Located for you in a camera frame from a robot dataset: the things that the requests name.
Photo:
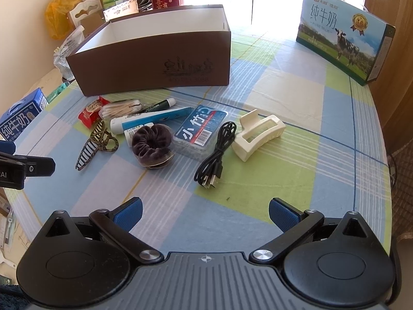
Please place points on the striped paper bag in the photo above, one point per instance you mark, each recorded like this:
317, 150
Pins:
144, 4

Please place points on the white blue toothpaste tube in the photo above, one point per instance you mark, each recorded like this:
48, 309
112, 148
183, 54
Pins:
145, 119

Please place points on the large milk gift carton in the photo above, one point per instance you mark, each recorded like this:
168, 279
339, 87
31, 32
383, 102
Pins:
329, 32

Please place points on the dark green small tube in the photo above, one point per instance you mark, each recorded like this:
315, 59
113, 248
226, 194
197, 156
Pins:
161, 104

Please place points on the red snack packet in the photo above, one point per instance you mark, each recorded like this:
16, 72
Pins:
90, 111

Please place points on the green small pack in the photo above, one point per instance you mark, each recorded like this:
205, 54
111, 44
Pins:
56, 92

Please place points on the cotton swab packet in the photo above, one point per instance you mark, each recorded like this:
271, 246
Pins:
119, 108

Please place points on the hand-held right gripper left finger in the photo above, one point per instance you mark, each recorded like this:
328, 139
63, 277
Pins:
129, 214

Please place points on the brown cardboard box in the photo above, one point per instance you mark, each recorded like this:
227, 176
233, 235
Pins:
145, 67

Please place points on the checked cloth desktop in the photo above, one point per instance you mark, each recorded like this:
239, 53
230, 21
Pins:
290, 174

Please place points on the dark velvet scrunchie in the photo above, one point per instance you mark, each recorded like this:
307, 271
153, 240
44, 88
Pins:
151, 145

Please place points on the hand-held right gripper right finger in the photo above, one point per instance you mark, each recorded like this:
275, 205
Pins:
282, 214

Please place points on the yellow plastic bag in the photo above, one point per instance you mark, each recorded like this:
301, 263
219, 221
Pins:
59, 9

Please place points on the small blue milk carton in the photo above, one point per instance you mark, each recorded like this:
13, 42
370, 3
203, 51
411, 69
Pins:
19, 119

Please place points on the wicker chair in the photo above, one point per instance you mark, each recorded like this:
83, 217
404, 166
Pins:
401, 174

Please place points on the clear printed plastic bag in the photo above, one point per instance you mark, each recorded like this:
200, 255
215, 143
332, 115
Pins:
66, 55

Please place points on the striped hair clip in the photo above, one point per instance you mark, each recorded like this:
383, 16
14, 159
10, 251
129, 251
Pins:
87, 153

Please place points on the white paper envelope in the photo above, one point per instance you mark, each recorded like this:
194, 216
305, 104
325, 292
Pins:
119, 11

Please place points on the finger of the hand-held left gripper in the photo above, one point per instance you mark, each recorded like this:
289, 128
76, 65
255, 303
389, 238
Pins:
6, 147
40, 167

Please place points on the blue label floss box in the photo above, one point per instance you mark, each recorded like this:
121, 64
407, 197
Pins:
200, 129

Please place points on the small white tube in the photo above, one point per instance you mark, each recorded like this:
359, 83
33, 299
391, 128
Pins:
129, 131

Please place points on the cream hair claw clip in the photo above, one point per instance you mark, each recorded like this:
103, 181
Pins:
245, 150

